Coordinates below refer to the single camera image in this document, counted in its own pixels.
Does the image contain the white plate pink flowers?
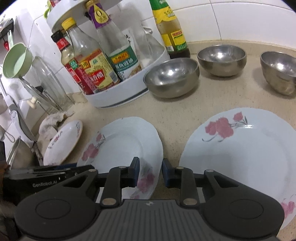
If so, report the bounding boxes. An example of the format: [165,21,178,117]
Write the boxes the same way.
[77,116,164,199]

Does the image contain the yellow green oyster sauce bottle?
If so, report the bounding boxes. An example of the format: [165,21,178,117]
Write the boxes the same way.
[149,0,190,59]

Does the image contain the white round condiment rack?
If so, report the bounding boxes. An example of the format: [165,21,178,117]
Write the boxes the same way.
[45,1,169,108]

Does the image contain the clear spray bottle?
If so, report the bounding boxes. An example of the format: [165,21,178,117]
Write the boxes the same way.
[135,27,164,69]

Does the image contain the red soy sauce bottle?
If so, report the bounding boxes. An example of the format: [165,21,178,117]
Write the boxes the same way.
[51,30,97,95]

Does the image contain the grey dish cloth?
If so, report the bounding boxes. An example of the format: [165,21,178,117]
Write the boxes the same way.
[38,110,74,141]

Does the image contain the white plate small flowers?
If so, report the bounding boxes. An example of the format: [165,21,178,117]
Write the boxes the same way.
[43,120,83,166]

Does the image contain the glass pot lid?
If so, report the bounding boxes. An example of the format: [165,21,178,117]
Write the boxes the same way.
[19,56,74,111]

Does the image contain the steel bowl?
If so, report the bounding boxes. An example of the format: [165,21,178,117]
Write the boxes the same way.
[260,51,295,96]
[197,45,247,77]
[143,58,200,98]

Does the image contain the light green plastic funnel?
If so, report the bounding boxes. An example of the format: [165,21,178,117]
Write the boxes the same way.
[3,43,33,79]

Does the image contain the yellow label vinegar bottle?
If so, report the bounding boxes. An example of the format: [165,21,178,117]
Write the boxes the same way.
[62,17,120,93]

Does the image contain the green label fish sauce bottle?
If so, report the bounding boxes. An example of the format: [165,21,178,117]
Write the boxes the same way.
[85,1,142,80]

